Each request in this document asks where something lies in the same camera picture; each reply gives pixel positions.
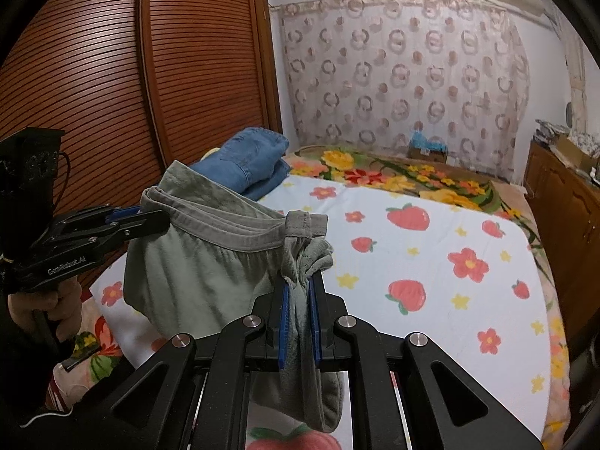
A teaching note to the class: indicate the yellow pillow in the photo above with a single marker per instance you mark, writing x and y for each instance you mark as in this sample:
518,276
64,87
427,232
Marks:
212,153

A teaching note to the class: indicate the light floral cloth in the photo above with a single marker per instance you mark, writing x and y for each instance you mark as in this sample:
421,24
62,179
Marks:
586,141

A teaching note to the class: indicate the white strawberry flower bed sheet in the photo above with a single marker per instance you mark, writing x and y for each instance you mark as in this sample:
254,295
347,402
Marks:
422,337

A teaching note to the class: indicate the small cardboard box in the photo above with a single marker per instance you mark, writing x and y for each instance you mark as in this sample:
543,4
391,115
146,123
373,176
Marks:
429,155

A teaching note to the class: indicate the wooden sideboard cabinet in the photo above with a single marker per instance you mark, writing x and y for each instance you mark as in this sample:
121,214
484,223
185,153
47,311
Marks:
562,206

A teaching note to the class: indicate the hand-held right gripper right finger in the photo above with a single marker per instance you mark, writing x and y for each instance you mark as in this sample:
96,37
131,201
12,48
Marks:
315,323

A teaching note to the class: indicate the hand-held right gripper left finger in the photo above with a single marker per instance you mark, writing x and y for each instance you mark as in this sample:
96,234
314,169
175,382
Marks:
283,323

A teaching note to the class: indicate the green pants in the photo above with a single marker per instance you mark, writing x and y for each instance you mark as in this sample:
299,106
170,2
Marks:
197,267

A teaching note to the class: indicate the person's left forearm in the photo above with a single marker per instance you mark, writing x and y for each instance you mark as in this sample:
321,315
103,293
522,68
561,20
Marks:
47,408

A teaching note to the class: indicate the open cardboard box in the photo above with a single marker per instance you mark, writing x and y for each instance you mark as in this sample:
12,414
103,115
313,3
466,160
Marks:
574,154

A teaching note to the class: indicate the person's left hand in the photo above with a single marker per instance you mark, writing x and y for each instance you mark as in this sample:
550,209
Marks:
61,302

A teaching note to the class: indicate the folded blue jeans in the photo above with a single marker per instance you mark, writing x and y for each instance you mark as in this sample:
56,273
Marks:
253,159

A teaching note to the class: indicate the cream lace curtain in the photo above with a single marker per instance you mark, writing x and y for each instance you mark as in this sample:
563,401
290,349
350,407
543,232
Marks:
576,65

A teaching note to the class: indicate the brown louvred wooden wardrobe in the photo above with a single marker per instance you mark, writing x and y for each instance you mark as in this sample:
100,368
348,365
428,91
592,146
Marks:
140,79

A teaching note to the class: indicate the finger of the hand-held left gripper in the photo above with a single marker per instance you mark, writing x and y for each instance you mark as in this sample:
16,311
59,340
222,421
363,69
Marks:
93,215
136,228

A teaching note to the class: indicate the dark patterned cloth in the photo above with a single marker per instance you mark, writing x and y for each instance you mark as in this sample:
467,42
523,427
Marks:
551,130

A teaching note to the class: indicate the blue crumpled cloth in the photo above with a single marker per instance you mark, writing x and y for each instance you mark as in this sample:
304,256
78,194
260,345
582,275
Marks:
426,139

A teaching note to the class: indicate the circle patterned sheer curtain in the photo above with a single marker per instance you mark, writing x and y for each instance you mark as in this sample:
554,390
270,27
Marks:
398,79

